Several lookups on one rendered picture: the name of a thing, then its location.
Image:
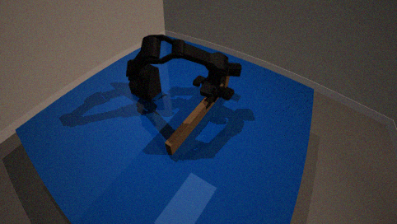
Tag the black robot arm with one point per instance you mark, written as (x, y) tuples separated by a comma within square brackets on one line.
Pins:
[(216, 63)]

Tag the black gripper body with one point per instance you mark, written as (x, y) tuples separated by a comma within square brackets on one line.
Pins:
[(225, 92)]

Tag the brown wooden post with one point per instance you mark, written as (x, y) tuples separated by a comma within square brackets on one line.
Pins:
[(225, 80)]

